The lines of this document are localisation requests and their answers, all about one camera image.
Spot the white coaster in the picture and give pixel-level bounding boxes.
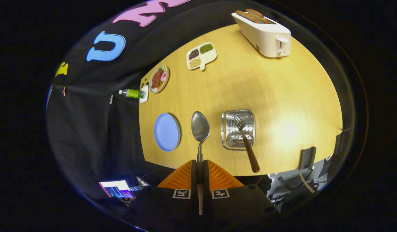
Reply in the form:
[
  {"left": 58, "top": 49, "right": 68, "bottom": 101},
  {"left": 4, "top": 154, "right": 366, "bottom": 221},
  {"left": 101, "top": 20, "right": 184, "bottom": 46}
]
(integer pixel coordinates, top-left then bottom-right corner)
[{"left": 140, "top": 85, "right": 150, "bottom": 104}]

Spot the beige cable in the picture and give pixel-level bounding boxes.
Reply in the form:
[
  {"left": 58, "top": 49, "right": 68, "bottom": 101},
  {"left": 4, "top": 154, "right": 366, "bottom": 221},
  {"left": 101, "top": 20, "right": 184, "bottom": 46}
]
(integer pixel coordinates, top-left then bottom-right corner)
[{"left": 296, "top": 168, "right": 315, "bottom": 194}]

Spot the blue plate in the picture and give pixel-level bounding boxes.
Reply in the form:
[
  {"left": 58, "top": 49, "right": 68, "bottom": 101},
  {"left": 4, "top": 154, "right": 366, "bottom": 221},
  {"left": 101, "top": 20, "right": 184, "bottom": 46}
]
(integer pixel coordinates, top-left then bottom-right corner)
[{"left": 154, "top": 113, "right": 181, "bottom": 152}]

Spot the metal spoon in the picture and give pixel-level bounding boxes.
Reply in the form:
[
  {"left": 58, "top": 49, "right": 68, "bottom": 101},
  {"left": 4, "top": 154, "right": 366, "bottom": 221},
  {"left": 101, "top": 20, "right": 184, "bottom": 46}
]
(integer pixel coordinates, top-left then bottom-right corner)
[{"left": 191, "top": 111, "right": 210, "bottom": 215}]

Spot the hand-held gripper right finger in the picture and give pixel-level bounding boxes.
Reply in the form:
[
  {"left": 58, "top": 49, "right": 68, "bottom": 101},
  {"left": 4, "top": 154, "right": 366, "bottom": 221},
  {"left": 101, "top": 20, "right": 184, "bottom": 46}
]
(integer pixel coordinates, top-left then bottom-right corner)
[{"left": 203, "top": 159, "right": 279, "bottom": 232}]

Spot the metal wire basket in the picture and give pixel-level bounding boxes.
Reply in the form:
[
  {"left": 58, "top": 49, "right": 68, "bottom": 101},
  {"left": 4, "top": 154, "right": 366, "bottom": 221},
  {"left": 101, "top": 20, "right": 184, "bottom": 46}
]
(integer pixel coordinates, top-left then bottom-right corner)
[{"left": 221, "top": 110, "right": 256, "bottom": 150}]

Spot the plate of meat and vegetables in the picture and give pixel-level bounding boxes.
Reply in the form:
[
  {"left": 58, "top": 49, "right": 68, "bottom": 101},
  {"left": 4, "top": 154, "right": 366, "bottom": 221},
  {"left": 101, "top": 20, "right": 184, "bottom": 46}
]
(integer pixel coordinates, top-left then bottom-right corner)
[{"left": 149, "top": 65, "right": 170, "bottom": 94}]

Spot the toast slice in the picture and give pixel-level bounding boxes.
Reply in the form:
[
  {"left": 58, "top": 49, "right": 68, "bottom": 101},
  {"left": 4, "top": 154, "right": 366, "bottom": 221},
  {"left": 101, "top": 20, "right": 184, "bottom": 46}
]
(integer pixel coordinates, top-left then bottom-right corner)
[
  {"left": 236, "top": 10, "right": 261, "bottom": 24},
  {"left": 246, "top": 9, "right": 270, "bottom": 24}
]

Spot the computer screen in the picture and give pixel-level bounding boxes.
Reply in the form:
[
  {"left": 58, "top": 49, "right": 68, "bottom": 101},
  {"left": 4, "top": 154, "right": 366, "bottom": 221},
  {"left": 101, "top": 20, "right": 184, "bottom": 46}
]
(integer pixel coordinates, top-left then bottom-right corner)
[{"left": 99, "top": 180, "right": 135, "bottom": 199}]

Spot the wooden-handled fork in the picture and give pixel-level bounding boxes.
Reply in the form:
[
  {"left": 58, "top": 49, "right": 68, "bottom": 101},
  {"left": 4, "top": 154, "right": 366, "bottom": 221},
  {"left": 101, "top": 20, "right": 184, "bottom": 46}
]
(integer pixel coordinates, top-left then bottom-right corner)
[{"left": 234, "top": 115, "right": 260, "bottom": 173}]

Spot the white toaster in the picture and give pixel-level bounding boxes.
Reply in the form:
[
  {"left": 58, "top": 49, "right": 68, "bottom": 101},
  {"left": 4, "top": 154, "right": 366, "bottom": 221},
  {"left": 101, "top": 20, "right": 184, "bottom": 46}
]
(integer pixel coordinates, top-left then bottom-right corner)
[{"left": 231, "top": 11, "right": 292, "bottom": 58}]

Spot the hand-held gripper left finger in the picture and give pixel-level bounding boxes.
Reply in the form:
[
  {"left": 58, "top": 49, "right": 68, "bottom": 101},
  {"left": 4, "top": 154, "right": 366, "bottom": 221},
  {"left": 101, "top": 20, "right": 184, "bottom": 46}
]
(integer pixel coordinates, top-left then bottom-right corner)
[{"left": 134, "top": 159, "right": 199, "bottom": 232}]

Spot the white divided dish of beans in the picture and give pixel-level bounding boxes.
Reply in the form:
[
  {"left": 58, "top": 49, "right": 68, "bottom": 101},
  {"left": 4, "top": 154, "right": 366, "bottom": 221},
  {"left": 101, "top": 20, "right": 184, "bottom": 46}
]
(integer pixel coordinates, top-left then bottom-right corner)
[{"left": 186, "top": 42, "right": 218, "bottom": 71}]

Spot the black table clamp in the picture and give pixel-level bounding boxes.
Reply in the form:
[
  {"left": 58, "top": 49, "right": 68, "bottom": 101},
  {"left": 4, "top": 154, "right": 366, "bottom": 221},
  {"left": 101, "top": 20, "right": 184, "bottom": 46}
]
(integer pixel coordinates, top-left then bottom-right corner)
[{"left": 298, "top": 147, "right": 317, "bottom": 170}]

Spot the green drink bottle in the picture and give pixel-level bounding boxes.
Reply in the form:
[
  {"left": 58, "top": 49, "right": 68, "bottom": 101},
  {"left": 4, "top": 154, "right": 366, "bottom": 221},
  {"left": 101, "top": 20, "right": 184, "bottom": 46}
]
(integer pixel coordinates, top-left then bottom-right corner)
[{"left": 119, "top": 89, "right": 146, "bottom": 99}]

